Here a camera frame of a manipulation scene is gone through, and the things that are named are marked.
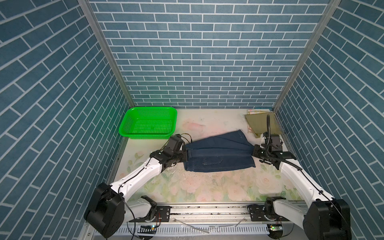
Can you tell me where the green plastic basket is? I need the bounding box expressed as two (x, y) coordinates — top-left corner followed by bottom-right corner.
(119, 107), (178, 140)

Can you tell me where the white slotted cable duct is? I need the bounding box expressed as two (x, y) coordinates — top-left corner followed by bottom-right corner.
(113, 224), (270, 237)

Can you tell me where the aluminium corner post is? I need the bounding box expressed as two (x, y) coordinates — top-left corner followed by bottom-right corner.
(272, 0), (341, 113)
(78, 0), (136, 108)

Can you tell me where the olive khaki skirt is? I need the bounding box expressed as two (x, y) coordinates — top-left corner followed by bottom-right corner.
(245, 112), (283, 138)

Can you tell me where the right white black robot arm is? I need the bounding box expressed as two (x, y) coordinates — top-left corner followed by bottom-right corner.
(253, 144), (352, 240)

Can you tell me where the right aluminium corner post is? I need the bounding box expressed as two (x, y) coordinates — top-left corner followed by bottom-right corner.
(272, 0), (341, 113)

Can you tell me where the floral pastel skirt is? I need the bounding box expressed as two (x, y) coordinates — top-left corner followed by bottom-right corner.
(247, 109), (270, 134)

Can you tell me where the left aluminium corner post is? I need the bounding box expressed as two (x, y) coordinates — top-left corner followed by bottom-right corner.
(78, 0), (136, 108)

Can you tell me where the dark navy skirt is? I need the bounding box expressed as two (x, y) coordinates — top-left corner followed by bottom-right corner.
(184, 130), (256, 173)

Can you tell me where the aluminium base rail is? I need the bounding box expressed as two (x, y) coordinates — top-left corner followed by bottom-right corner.
(85, 202), (334, 229)

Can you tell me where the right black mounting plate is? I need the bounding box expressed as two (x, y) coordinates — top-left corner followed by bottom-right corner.
(247, 204), (289, 222)

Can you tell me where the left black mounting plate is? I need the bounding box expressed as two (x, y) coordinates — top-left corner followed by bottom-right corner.
(129, 206), (172, 223)

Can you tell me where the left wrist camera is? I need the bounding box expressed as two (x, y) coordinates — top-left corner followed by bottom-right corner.
(164, 134), (185, 152)

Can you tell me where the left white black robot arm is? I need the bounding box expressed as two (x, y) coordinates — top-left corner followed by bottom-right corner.
(84, 150), (187, 239)

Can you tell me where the black mounting plate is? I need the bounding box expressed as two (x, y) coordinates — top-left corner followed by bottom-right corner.
(247, 204), (289, 222)
(129, 206), (172, 223)

